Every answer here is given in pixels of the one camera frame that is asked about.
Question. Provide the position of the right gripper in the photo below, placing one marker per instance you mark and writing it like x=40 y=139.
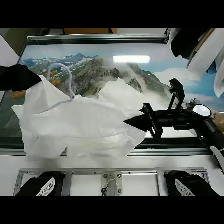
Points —
x=156 y=120

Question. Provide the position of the white long-sleeved shirt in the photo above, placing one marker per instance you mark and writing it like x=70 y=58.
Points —
x=80 y=130

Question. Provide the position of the pale blue clothes hanger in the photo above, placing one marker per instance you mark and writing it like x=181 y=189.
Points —
x=68 y=78

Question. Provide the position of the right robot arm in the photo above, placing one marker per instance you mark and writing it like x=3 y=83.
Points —
x=206 y=128

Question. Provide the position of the white garment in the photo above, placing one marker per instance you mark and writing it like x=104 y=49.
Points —
x=208 y=55

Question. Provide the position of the black garment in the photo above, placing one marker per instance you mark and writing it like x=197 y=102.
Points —
x=186 y=40

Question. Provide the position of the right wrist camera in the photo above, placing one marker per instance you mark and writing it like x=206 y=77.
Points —
x=176 y=90

